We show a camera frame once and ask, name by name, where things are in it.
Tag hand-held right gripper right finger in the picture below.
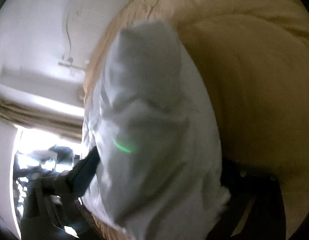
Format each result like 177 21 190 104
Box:
212 159 287 240

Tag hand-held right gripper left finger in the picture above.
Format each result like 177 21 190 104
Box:
21 146 101 240

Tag white puffer jacket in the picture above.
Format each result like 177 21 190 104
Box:
82 20 232 240

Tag dark hanging clothes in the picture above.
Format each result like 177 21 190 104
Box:
16 144 76 180

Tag beige curtain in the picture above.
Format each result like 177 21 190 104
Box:
0 99 83 132

